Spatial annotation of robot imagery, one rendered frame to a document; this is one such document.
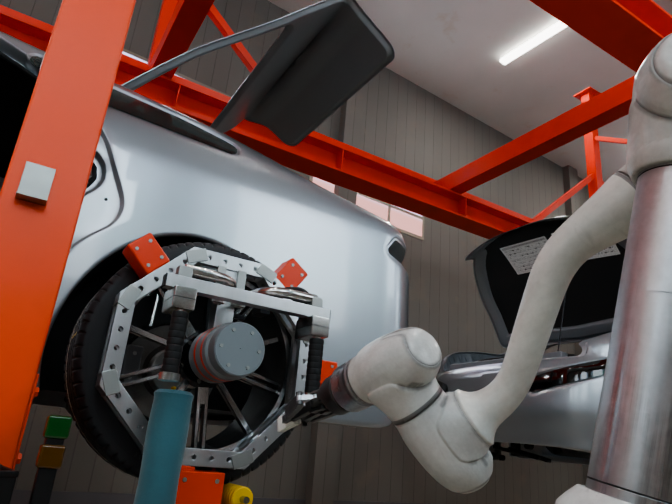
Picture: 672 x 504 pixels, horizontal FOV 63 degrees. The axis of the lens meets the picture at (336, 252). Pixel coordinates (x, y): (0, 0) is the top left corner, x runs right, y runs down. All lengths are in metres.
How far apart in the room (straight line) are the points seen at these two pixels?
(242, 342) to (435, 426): 0.58
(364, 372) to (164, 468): 0.55
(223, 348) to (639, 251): 0.92
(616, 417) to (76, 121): 1.25
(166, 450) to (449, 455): 0.63
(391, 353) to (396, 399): 0.08
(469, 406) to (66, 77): 1.17
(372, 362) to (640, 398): 0.42
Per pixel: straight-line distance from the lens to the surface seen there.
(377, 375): 0.91
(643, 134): 0.77
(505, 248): 4.80
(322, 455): 6.75
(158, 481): 1.30
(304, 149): 4.95
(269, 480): 6.58
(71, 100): 1.49
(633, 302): 0.70
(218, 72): 7.44
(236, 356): 1.33
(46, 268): 1.34
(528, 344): 0.93
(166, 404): 1.30
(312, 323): 1.35
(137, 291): 1.44
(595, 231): 0.91
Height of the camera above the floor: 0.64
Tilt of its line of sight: 20 degrees up
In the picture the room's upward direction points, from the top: 5 degrees clockwise
